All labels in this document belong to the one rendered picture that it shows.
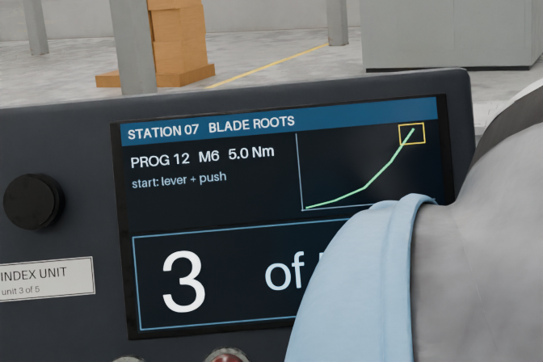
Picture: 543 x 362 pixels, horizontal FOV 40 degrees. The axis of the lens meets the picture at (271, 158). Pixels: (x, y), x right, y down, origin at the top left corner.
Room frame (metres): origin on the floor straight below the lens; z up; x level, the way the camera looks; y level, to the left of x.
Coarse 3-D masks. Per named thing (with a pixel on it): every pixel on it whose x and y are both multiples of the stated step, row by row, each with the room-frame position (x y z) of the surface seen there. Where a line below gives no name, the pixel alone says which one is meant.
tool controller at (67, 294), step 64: (0, 128) 0.38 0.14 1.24; (64, 128) 0.38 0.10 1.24; (128, 128) 0.37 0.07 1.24; (192, 128) 0.37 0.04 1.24; (256, 128) 0.37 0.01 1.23; (320, 128) 0.37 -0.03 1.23; (384, 128) 0.37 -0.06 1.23; (448, 128) 0.37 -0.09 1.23; (0, 192) 0.37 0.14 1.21; (64, 192) 0.37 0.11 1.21; (128, 192) 0.36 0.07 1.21; (192, 192) 0.36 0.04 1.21; (256, 192) 0.36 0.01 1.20; (320, 192) 0.36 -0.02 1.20; (384, 192) 0.36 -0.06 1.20; (448, 192) 0.36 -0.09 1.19; (0, 256) 0.36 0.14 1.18; (64, 256) 0.36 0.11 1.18; (128, 256) 0.36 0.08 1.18; (256, 256) 0.35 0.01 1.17; (320, 256) 0.35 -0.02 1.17; (0, 320) 0.35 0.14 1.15; (64, 320) 0.35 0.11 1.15; (128, 320) 0.35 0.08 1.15; (256, 320) 0.35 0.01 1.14
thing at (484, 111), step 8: (480, 104) 3.94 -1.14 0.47; (488, 104) 3.92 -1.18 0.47; (496, 104) 3.90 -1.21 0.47; (504, 104) 3.88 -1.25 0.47; (480, 112) 3.74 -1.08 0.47; (488, 112) 3.73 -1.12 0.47; (496, 112) 3.71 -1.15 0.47; (480, 120) 3.57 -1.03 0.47; (488, 120) 3.55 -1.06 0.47; (480, 128) 3.45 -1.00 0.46; (480, 136) 3.45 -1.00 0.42
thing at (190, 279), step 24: (144, 240) 0.36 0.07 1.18; (168, 240) 0.36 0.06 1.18; (192, 240) 0.36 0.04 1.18; (216, 240) 0.36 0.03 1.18; (144, 264) 0.35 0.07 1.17; (168, 264) 0.35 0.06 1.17; (192, 264) 0.35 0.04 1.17; (216, 264) 0.35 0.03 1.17; (144, 288) 0.35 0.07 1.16; (168, 288) 0.35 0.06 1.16; (192, 288) 0.35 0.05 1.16; (216, 288) 0.35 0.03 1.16; (144, 312) 0.35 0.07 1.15; (168, 312) 0.35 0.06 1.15; (192, 312) 0.35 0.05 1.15; (216, 312) 0.35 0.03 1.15
